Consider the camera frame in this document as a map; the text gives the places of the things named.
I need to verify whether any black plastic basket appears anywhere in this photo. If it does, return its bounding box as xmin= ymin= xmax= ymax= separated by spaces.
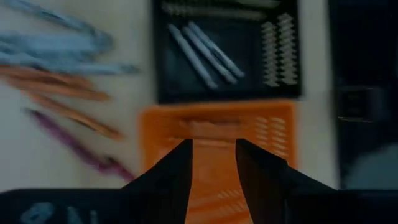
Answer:
xmin=153 ymin=0 xmax=303 ymax=105

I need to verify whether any magenta crayon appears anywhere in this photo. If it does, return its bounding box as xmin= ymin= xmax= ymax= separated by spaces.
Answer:
xmin=24 ymin=107 xmax=137 ymax=183

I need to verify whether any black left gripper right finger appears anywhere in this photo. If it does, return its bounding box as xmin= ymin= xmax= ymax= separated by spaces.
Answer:
xmin=234 ymin=138 xmax=339 ymax=224

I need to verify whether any orange plastic basket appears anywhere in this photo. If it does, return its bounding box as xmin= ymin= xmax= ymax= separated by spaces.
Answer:
xmin=137 ymin=100 xmax=299 ymax=224

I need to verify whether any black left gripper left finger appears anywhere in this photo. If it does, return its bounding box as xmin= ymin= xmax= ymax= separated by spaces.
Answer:
xmin=119 ymin=139 xmax=194 ymax=224

